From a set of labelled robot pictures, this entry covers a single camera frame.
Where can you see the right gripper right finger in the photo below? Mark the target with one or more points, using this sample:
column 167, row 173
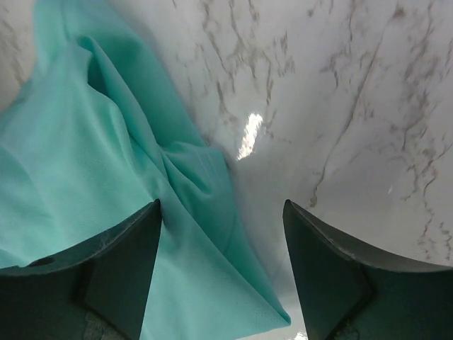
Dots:
column 349, row 289

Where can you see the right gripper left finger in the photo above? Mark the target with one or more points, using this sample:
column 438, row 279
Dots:
column 99, row 284

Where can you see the teal t shirt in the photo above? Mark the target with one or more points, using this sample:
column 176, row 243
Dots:
column 99, row 132

